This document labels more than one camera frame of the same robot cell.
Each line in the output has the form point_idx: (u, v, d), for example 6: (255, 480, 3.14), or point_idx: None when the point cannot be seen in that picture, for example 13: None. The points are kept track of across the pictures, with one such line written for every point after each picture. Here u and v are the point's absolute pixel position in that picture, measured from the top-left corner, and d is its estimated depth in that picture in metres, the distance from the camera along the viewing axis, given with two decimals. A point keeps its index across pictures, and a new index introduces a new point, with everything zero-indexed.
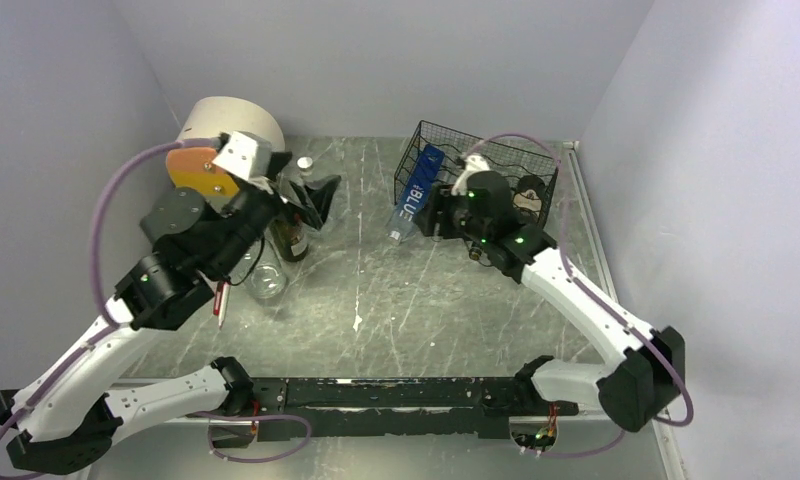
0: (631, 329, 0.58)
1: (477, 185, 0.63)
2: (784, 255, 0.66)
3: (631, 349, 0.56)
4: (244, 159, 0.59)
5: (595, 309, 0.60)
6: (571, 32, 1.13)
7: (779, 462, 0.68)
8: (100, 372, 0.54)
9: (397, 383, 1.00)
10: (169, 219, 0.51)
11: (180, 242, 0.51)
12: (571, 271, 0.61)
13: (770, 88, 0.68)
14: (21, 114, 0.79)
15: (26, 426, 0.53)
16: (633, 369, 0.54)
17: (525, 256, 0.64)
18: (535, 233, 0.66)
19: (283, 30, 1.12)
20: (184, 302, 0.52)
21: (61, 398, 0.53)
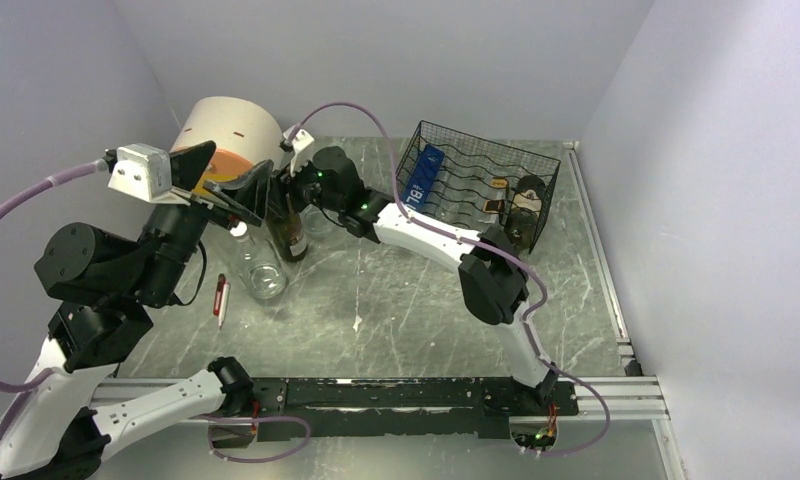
0: (462, 239, 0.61)
1: (323, 165, 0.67)
2: (784, 254, 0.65)
3: (465, 254, 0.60)
4: (136, 181, 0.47)
5: (431, 233, 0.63)
6: (571, 31, 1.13)
7: (778, 461, 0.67)
8: (48, 412, 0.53)
9: (397, 383, 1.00)
10: (60, 262, 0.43)
11: (87, 285, 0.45)
12: (408, 214, 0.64)
13: (770, 89, 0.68)
14: (22, 114, 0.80)
15: None
16: (473, 268, 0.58)
17: (371, 217, 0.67)
18: (377, 198, 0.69)
19: (283, 30, 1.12)
20: (114, 339, 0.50)
21: (19, 440, 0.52)
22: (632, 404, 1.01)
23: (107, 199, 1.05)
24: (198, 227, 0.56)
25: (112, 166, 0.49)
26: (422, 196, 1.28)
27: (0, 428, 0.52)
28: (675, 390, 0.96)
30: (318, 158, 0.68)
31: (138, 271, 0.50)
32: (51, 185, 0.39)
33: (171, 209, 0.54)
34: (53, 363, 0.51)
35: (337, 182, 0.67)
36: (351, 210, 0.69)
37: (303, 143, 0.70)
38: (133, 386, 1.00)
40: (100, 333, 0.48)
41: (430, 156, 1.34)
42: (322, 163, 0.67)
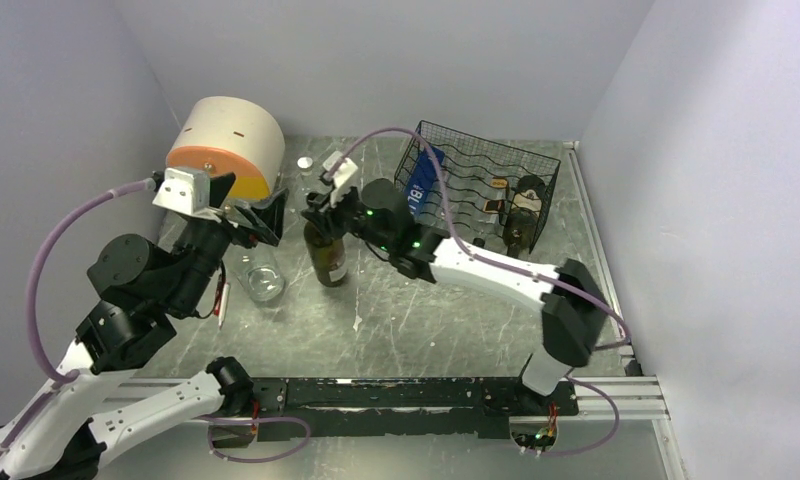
0: (538, 276, 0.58)
1: (375, 203, 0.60)
2: (785, 256, 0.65)
3: (546, 293, 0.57)
4: (182, 197, 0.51)
5: (504, 272, 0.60)
6: (572, 31, 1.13)
7: (778, 461, 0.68)
8: (67, 410, 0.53)
9: (397, 383, 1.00)
10: (115, 268, 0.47)
11: (131, 291, 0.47)
12: (470, 251, 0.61)
13: (771, 90, 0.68)
14: (21, 114, 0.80)
15: (3, 467, 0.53)
16: (558, 311, 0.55)
17: (427, 256, 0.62)
18: (429, 233, 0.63)
19: (283, 30, 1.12)
20: (142, 343, 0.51)
21: (33, 441, 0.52)
22: (632, 403, 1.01)
23: (107, 199, 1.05)
24: (223, 242, 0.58)
25: (156, 187, 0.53)
26: (422, 196, 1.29)
27: (15, 427, 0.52)
28: (675, 390, 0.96)
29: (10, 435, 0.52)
30: (368, 193, 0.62)
31: (174, 281, 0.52)
32: (112, 197, 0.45)
33: (201, 226, 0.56)
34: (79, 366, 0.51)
35: (392, 221, 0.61)
36: (403, 249, 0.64)
37: (346, 175, 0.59)
38: (133, 386, 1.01)
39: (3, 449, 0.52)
40: (129, 339, 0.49)
41: (430, 156, 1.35)
42: (373, 201, 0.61)
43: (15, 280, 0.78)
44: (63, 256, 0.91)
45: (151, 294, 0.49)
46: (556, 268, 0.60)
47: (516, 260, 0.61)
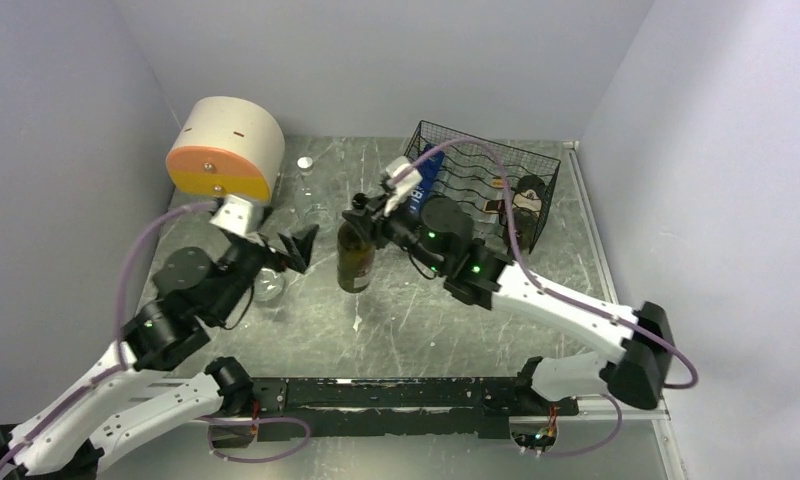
0: (618, 319, 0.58)
1: (440, 225, 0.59)
2: (786, 256, 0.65)
3: (627, 339, 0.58)
4: (238, 219, 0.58)
5: (581, 311, 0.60)
6: (573, 30, 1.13)
7: (779, 461, 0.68)
8: (96, 408, 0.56)
9: (397, 383, 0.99)
10: (177, 273, 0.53)
11: (186, 294, 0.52)
12: (540, 284, 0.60)
13: (771, 90, 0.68)
14: (21, 114, 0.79)
15: (22, 460, 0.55)
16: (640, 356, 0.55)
17: (489, 285, 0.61)
18: (489, 258, 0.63)
19: (283, 30, 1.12)
20: (183, 348, 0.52)
21: (60, 435, 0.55)
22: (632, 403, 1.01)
23: (108, 200, 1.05)
24: (259, 264, 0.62)
25: (216, 209, 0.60)
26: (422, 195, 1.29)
27: (45, 419, 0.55)
28: (675, 390, 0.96)
29: (38, 428, 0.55)
30: (431, 214, 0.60)
31: (219, 291, 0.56)
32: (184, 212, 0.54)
33: (241, 245, 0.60)
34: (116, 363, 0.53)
35: (456, 245, 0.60)
36: (463, 274, 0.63)
37: (409, 185, 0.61)
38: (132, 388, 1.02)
39: (26, 442, 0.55)
40: (170, 343, 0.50)
41: (431, 156, 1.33)
42: (438, 223, 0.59)
43: (15, 280, 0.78)
44: (63, 256, 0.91)
45: (202, 300, 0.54)
46: (634, 310, 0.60)
47: (589, 298, 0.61)
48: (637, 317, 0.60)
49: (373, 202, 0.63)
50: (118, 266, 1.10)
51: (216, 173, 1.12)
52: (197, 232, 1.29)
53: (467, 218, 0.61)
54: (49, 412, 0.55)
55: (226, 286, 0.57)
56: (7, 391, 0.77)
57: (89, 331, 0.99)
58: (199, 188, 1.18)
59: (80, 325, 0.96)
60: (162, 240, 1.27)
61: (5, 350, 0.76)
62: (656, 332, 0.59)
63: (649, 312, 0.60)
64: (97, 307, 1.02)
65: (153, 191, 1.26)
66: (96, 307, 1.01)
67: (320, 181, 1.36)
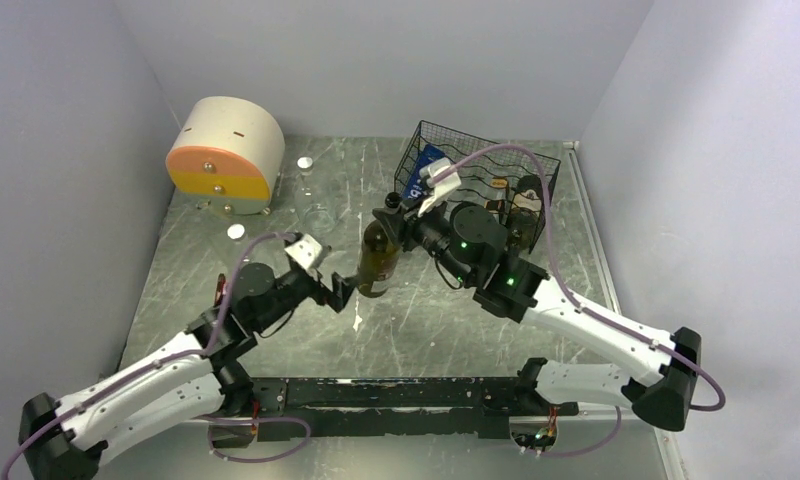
0: (656, 345, 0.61)
1: (473, 235, 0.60)
2: (785, 256, 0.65)
3: (663, 366, 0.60)
4: (306, 255, 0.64)
5: (620, 336, 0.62)
6: (573, 29, 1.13)
7: (778, 461, 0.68)
8: (151, 391, 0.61)
9: (397, 383, 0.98)
10: (248, 284, 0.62)
11: (251, 305, 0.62)
12: (580, 304, 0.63)
13: (772, 90, 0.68)
14: (21, 114, 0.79)
15: (71, 426, 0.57)
16: (677, 385, 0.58)
17: (524, 300, 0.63)
18: (523, 270, 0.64)
19: (283, 30, 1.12)
20: (236, 349, 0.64)
21: (112, 408, 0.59)
22: None
23: (108, 200, 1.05)
24: (308, 292, 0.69)
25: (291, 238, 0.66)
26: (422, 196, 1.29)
27: (104, 389, 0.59)
28: None
29: (96, 395, 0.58)
30: (464, 223, 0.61)
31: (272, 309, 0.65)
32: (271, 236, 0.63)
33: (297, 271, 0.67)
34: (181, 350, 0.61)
35: (487, 254, 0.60)
36: (497, 285, 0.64)
37: (448, 186, 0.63)
38: None
39: (80, 408, 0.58)
40: (227, 343, 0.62)
41: (430, 156, 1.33)
42: (470, 232, 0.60)
43: (15, 280, 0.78)
44: (63, 256, 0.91)
45: (259, 311, 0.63)
46: (671, 336, 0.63)
47: (626, 321, 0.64)
48: (675, 343, 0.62)
49: (408, 201, 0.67)
50: (118, 266, 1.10)
51: (217, 173, 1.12)
52: (197, 232, 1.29)
53: (501, 228, 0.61)
54: (110, 382, 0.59)
55: (280, 304, 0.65)
56: (8, 391, 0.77)
57: (90, 331, 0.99)
58: (200, 189, 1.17)
59: (80, 325, 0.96)
60: (162, 240, 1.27)
61: (5, 350, 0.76)
62: (693, 359, 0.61)
63: (686, 338, 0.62)
64: (98, 307, 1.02)
65: (153, 191, 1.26)
66: (96, 307, 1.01)
67: (320, 181, 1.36)
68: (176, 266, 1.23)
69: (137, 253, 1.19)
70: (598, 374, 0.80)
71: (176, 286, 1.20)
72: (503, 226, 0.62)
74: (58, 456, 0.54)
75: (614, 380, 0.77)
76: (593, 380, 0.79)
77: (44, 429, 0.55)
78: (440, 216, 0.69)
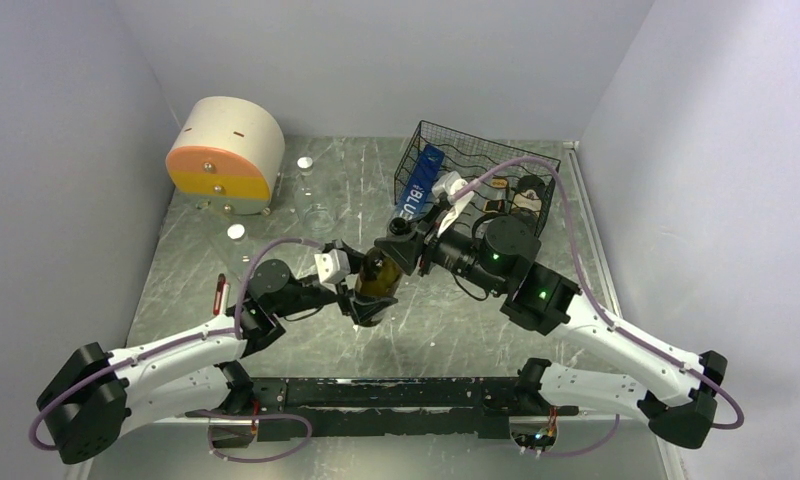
0: (688, 368, 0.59)
1: (507, 247, 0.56)
2: (785, 257, 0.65)
3: (694, 389, 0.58)
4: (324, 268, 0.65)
5: (650, 357, 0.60)
6: (573, 30, 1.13)
7: (780, 462, 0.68)
8: (191, 362, 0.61)
9: (397, 383, 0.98)
10: (266, 279, 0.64)
11: (272, 298, 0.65)
12: (613, 323, 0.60)
13: (771, 91, 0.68)
14: (21, 114, 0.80)
15: (124, 376, 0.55)
16: (704, 410, 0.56)
17: (558, 313, 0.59)
18: (554, 282, 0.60)
19: (282, 30, 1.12)
20: (266, 337, 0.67)
21: (161, 368, 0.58)
22: None
23: (108, 200, 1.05)
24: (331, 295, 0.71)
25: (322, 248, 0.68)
26: (421, 196, 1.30)
27: (159, 345, 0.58)
28: None
29: (149, 351, 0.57)
30: (496, 233, 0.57)
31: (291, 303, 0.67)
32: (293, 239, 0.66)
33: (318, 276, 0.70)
34: (224, 328, 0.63)
35: (520, 265, 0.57)
36: (526, 297, 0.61)
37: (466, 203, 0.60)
38: None
39: (134, 360, 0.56)
40: (253, 331, 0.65)
41: (430, 156, 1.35)
42: (503, 243, 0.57)
43: (16, 280, 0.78)
44: (64, 255, 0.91)
45: (282, 305, 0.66)
46: (699, 358, 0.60)
47: (657, 340, 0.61)
48: (703, 366, 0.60)
49: (422, 225, 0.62)
50: (118, 266, 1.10)
51: (217, 173, 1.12)
52: (197, 232, 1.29)
53: (535, 239, 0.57)
54: (163, 342, 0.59)
55: (299, 299, 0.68)
56: (9, 390, 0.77)
57: (90, 331, 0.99)
58: (199, 188, 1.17)
59: (81, 325, 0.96)
60: (162, 240, 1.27)
61: (6, 350, 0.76)
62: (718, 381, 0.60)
63: (715, 359, 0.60)
64: (99, 306, 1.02)
65: (153, 191, 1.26)
66: (96, 308, 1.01)
67: (320, 181, 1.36)
68: (176, 266, 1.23)
69: (137, 253, 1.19)
70: (609, 383, 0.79)
71: (176, 286, 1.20)
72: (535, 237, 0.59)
74: (111, 401, 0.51)
75: (628, 393, 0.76)
76: (605, 390, 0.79)
77: (100, 374, 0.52)
78: (456, 232, 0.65)
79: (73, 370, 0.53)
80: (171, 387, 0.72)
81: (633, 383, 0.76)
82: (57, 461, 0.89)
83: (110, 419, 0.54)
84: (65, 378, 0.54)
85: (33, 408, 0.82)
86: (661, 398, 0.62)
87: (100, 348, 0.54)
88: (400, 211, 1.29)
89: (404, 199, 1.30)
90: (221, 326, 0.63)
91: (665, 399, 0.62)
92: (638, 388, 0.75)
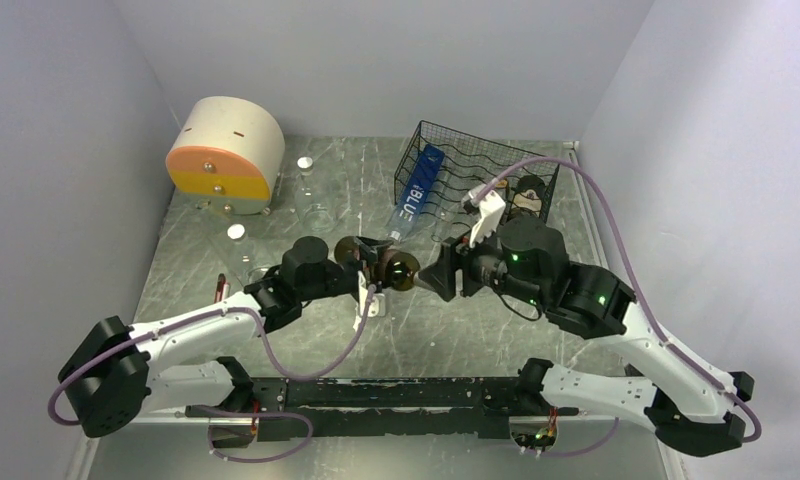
0: (727, 392, 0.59)
1: (522, 243, 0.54)
2: (785, 258, 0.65)
3: (727, 413, 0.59)
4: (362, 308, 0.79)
5: (695, 377, 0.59)
6: (571, 31, 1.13)
7: (780, 462, 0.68)
8: (211, 339, 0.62)
9: (397, 383, 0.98)
10: (306, 252, 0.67)
11: (305, 272, 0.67)
12: (667, 340, 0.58)
13: (771, 92, 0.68)
14: (22, 115, 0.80)
15: (146, 349, 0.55)
16: (737, 432, 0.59)
17: (609, 320, 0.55)
18: (613, 287, 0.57)
19: (283, 30, 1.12)
20: (285, 315, 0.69)
21: (182, 342, 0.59)
22: None
23: (108, 200, 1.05)
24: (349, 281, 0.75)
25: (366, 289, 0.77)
26: (421, 196, 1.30)
27: (178, 321, 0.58)
28: None
29: (170, 325, 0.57)
30: (511, 234, 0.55)
31: (317, 285, 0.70)
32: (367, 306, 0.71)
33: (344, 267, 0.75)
34: (244, 305, 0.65)
35: (544, 261, 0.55)
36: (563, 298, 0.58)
37: (492, 203, 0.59)
38: None
39: (155, 335, 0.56)
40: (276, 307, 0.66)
41: (430, 156, 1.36)
42: (518, 240, 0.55)
43: (16, 281, 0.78)
44: (63, 255, 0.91)
45: (310, 285, 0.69)
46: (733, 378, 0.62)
47: (701, 359, 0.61)
48: (735, 386, 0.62)
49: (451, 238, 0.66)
50: (118, 266, 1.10)
51: (217, 173, 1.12)
52: (197, 232, 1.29)
53: (551, 232, 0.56)
54: (183, 317, 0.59)
55: (324, 280, 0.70)
56: (8, 392, 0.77)
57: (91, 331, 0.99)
58: (199, 188, 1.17)
59: (81, 325, 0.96)
60: (162, 240, 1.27)
61: (6, 350, 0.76)
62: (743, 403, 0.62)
63: (745, 382, 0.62)
64: (99, 306, 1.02)
65: (152, 191, 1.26)
66: (96, 308, 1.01)
67: (320, 181, 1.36)
68: (176, 266, 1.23)
69: (137, 253, 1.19)
70: (615, 388, 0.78)
71: (176, 286, 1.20)
72: (553, 230, 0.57)
74: (133, 374, 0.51)
75: (635, 399, 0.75)
76: (610, 396, 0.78)
77: (123, 346, 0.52)
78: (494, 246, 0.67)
79: (94, 343, 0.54)
80: (186, 380, 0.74)
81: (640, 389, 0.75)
82: (57, 461, 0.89)
83: (131, 393, 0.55)
84: (87, 352, 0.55)
85: (32, 409, 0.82)
86: (687, 412, 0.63)
87: (120, 322, 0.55)
88: (400, 211, 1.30)
89: (404, 199, 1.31)
90: (241, 303, 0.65)
91: (687, 413, 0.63)
92: (644, 393, 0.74)
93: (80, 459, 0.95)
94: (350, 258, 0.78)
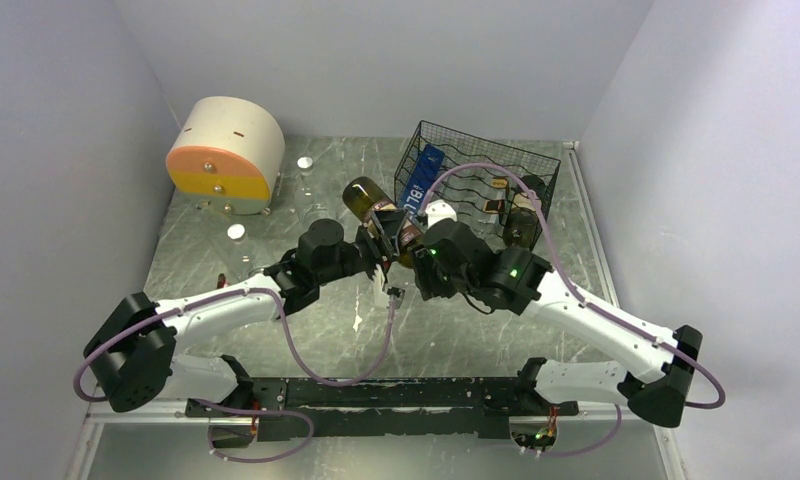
0: (660, 342, 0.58)
1: (434, 238, 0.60)
2: (785, 257, 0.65)
3: (666, 363, 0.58)
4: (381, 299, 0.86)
5: (621, 331, 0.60)
6: (571, 31, 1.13)
7: (782, 462, 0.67)
8: (233, 316, 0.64)
9: (397, 383, 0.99)
10: (322, 236, 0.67)
11: (320, 254, 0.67)
12: (584, 299, 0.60)
13: (771, 94, 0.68)
14: (22, 115, 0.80)
15: (173, 324, 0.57)
16: (678, 383, 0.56)
17: (522, 289, 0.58)
18: (526, 261, 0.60)
19: (282, 30, 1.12)
20: (302, 297, 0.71)
21: (207, 319, 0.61)
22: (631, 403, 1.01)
23: (107, 199, 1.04)
24: (363, 264, 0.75)
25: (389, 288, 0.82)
26: (421, 196, 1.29)
27: (203, 298, 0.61)
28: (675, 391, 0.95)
29: (194, 302, 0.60)
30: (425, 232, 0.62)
31: (333, 266, 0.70)
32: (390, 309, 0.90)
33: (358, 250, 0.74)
34: (263, 286, 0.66)
35: (456, 251, 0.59)
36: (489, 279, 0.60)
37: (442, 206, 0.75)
38: None
39: (180, 310, 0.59)
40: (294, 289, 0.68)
41: (430, 156, 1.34)
42: (432, 235, 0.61)
43: (15, 280, 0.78)
44: (62, 255, 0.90)
45: (326, 267, 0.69)
46: (673, 333, 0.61)
47: (631, 318, 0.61)
48: (677, 341, 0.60)
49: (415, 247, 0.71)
50: (117, 265, 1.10)
51: (217, 173, 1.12)
52: (196, 232, 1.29)
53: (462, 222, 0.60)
54: (205, 296, 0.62)
55: (340, 262, 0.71)
56: (7, 392, 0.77)
57: (91, 331, 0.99)
58: (200, 188, 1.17)
59: (81, 324, 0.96)
60: (162, 240, 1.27)
61: (6, 350, 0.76)
62: (692, 356, 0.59)
63: (688, 335, 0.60)
64: (99, 306, 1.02)
65: (152, 191, 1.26)
66: (96, 308, 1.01)
67: (320, 181, 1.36)
68: (176, 266, 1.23)
69: (137, 253, 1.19)
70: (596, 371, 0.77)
71: (176, 286, 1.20)
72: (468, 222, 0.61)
74: (160, 346, 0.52)
75: (609, 378, 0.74)
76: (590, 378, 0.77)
77: (152, 318, 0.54)
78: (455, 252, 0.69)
79: (120, 319, 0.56)
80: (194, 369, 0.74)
81: (615, 367, 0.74)
82: (56, 461, 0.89)
83: (159, 369, 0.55)
84: (114, 327, 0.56)
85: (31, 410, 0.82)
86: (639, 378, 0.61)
87: (147, 297, 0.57)
88: None
89: (404, 198, 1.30)
90: (262, 284, 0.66)
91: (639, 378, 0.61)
92: (618, 371, 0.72)
93: (80, 459, 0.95)
94: (362, 236, 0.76)
